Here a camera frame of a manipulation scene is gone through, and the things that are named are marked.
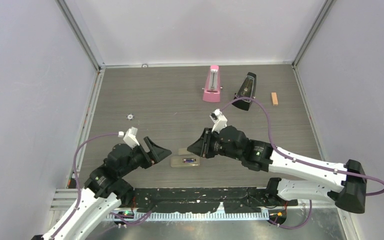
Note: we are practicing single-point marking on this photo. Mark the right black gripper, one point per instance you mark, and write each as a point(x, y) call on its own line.
point(200, 147)

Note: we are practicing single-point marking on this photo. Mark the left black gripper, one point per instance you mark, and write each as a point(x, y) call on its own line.
point(155, 154)

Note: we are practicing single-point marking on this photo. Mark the beige grey remote control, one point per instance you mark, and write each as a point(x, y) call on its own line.
point(176, 162)

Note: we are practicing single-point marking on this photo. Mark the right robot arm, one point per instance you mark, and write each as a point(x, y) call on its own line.
point(337, 183)

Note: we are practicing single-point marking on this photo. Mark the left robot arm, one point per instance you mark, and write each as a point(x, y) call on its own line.
point(105, 189)

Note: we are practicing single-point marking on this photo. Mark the lone poker chip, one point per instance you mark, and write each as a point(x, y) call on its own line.
point(130, 117)

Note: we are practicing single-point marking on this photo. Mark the pink metronome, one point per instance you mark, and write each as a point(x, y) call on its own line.
point(212, 88)

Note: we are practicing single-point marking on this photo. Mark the black metronome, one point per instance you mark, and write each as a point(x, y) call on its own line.
point(247, 90)

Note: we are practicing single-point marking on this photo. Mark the orange block near right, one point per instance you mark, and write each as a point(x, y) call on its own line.
point(274, 99)

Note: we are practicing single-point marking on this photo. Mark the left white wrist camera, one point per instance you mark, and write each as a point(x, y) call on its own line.
point(129, 137)

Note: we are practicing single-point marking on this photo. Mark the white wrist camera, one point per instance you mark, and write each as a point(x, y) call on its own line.
point(129, 137)
point(219, 120)

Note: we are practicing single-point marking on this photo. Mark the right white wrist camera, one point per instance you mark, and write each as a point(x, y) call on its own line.
point(219, 120)

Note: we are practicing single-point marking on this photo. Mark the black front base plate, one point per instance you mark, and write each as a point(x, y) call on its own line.
point(201, 200)

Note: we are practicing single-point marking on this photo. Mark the white slotted cable duct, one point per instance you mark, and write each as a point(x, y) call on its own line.
point(218, 215)

